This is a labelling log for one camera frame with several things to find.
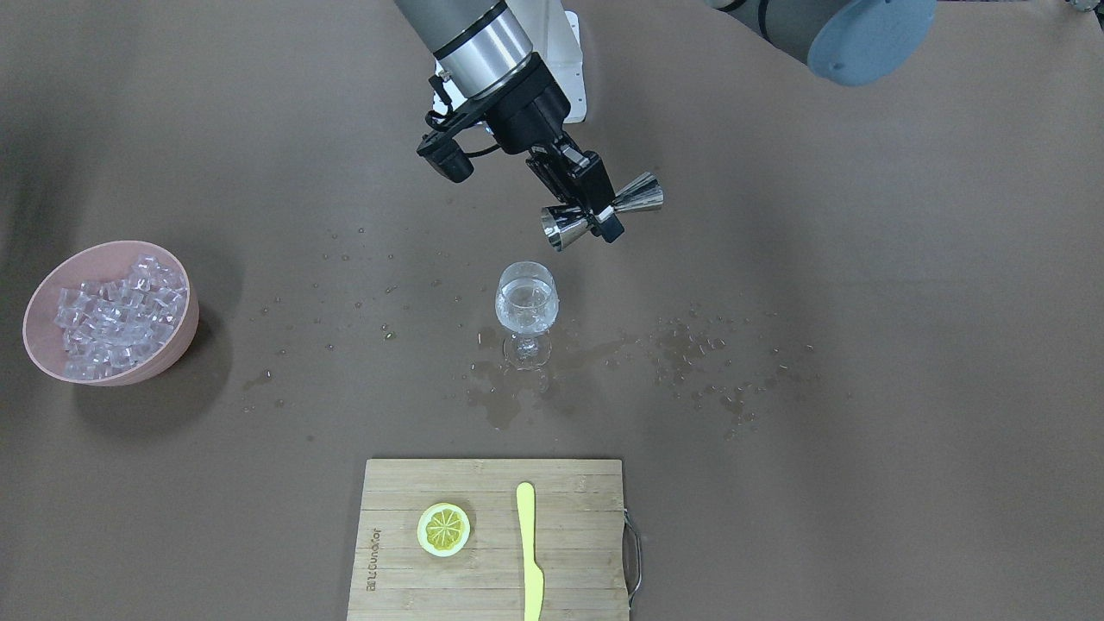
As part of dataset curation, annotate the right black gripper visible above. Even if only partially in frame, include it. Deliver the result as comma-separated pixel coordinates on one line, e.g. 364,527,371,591
482,53,615,227

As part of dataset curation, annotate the steel jigger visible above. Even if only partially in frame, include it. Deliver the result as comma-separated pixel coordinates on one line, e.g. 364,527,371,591
540,172,665,252

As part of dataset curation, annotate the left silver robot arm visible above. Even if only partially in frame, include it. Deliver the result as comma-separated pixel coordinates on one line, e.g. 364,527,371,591
707,1,938,87

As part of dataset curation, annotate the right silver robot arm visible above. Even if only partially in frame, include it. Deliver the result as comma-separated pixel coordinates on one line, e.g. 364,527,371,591
399,1,624,250

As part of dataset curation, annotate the clear wine glass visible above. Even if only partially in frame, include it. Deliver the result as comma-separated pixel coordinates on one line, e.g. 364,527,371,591
493,260,559,371

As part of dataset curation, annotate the clear ice cubes pile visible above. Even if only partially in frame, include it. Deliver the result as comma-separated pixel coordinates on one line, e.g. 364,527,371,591
53,254,189,381

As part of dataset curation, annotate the bamboo cutting board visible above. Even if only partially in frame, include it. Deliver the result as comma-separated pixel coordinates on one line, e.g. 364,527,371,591
346,457,639,620

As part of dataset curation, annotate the yellow lemon slice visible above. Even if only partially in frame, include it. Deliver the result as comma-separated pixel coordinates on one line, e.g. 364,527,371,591
417,503,473,558

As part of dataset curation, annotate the yellow plastic knife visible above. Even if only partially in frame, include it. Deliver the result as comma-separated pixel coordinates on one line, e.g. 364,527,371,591
516,482,545,620

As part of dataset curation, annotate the pink bowl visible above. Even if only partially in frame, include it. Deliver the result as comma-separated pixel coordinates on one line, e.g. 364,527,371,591
22,241,198,386

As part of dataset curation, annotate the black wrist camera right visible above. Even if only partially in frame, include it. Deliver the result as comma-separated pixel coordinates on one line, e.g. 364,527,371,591
416,73,501,185

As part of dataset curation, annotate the white mounting pedestal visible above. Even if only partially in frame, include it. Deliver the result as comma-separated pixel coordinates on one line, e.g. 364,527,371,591
473,1,587,123

